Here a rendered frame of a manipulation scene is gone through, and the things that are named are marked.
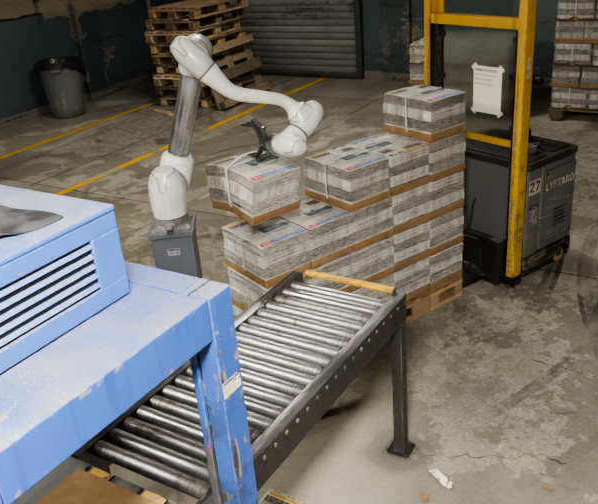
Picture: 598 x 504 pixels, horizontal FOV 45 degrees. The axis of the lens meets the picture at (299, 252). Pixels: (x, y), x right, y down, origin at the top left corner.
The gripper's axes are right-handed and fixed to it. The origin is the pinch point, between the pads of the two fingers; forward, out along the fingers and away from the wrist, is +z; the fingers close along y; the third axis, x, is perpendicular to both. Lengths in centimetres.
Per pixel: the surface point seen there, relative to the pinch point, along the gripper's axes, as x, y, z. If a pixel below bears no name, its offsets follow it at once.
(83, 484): -140, 61, -104
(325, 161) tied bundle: 49, 23, 3
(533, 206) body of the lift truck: 181, 80, -33
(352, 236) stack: 46, 61, -16
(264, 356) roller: -62, 59, -87
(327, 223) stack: 30, 49, -17
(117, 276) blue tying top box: -134, -15, -152
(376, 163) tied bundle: 65, 26, -19
